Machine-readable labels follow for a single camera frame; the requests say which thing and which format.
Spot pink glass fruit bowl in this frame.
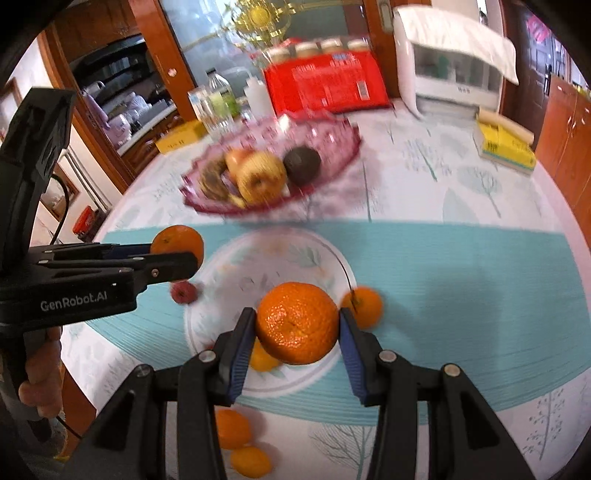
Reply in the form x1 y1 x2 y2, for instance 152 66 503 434
180 113 363 217

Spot clear glass tumbler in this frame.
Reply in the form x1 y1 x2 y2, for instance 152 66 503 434
198 95 234 134

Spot yellow apple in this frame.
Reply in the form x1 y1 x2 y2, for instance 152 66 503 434
237 151 287 205

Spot orange mandarin with stem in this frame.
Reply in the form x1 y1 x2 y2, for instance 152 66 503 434
341 286 384 330

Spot red paper cup pack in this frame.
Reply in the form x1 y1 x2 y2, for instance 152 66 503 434
252 37 393 116

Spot golden door ornament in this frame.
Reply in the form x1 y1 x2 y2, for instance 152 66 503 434
203 0 310 51

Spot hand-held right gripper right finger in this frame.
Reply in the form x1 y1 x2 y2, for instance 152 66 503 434
338 308 536 480

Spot small orange kumquat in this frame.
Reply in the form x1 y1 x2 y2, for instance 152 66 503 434
229 445 273 478
249 339 283 373

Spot clear bottle with green label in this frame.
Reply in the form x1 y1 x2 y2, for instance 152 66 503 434
205 68 234 116

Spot dark avocado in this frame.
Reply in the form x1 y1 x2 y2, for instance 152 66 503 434
283 147 322 188

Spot red container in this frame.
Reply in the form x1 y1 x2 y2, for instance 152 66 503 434
73 205 95 236

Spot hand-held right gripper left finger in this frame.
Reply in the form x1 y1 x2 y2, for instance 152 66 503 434
60 307 258 480

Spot yellow box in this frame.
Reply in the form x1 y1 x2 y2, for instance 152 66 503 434
154 121 207 154

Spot teal striped placemat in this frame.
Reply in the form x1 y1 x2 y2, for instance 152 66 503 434
85 222 571 428

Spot red lychee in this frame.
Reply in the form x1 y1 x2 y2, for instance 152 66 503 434
170 281 198 305

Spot dark wooden door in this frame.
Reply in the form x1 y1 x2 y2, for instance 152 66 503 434
501 0 573 107

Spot white squeeze bottle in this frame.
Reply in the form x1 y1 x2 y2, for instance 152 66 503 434
243 76 273 121

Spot frosted glass door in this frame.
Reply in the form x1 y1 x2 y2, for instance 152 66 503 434
159 0 370 97

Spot white towel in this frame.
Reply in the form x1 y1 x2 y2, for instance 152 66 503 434
397 6 520 85

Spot brown spotted banana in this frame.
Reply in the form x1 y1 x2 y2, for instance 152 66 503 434
199 157 247 208

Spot red apple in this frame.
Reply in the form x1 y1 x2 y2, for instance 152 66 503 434
225 148 254 185

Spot wooden cabinet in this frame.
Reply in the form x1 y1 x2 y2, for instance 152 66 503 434
533 74 591 241

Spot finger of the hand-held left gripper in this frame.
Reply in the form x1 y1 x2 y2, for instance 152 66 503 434
28 243 155 262
28 251 198 296

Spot white countertop appliance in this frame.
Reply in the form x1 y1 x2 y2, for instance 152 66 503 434
392 6 502 118

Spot person's left hand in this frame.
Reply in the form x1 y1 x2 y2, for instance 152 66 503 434
19 326 64 420

